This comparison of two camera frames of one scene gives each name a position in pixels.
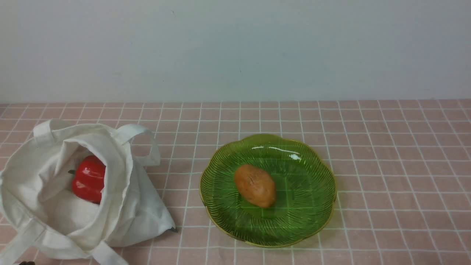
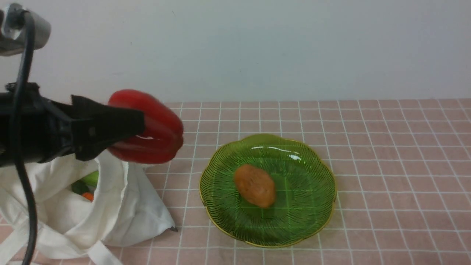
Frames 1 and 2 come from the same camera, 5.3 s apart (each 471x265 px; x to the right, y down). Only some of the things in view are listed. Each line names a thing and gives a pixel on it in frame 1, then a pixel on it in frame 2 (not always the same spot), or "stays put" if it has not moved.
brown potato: (255, 186) stays put
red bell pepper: (88, 179) → (163, 137)
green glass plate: (305, 188) stays put
